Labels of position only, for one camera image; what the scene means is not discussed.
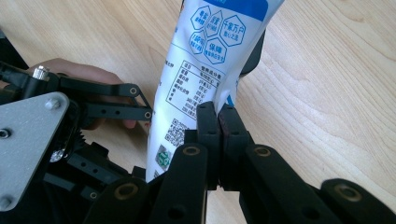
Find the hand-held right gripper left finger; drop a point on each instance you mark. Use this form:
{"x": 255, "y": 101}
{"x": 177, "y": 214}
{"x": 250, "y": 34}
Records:
{"x": 213, "y": 140}

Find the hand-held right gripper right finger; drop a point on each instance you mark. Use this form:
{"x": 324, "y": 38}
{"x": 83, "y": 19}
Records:
{"x": 233, "y": 137}

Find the white and blue bag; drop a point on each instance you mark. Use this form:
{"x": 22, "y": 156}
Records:
{"x": 205, "y": 46}

